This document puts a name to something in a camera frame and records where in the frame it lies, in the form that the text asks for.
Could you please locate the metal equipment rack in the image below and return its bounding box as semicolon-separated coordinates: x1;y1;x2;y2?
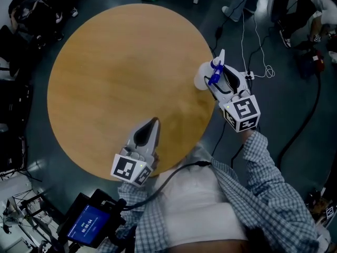
0;191;66;253

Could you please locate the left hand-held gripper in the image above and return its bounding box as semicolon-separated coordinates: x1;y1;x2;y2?
110;116;161;188

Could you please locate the black cable with adapter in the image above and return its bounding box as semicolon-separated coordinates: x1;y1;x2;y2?
209;26;250;75

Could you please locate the person's right forearm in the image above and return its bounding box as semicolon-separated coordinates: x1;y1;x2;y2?
241;129;277;184

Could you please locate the round wooden table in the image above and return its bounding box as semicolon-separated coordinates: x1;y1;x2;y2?
46;3;219;182

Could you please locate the thick black monitor cable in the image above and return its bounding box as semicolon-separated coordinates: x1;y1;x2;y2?
123;161;211;210

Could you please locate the red and black vacuum cleaner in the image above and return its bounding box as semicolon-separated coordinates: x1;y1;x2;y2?
296;48;326;80

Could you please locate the person's torso in plaid shirt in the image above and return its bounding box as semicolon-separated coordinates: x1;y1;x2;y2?
97;143;330;253

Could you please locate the white spray bottle blue trigger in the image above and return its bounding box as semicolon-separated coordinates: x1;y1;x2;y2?
193;49;227;91

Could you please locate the black vacuum hose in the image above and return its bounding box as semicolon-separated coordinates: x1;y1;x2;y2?
275;72;323;163

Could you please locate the white power cable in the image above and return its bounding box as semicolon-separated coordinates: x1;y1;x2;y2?
241;0;276;79

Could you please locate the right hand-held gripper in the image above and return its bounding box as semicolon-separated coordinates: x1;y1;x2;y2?
203;64;262;133

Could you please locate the black power cable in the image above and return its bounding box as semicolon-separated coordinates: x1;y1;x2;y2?
249;22;280;73

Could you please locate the black monitor with blue screen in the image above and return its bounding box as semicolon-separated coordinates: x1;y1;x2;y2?
57;188;127;249

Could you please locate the person's left forearm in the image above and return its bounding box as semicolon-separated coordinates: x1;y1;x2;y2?
117;178;158;210

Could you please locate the black office chair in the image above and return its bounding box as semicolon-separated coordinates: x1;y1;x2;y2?
0;25;29;77

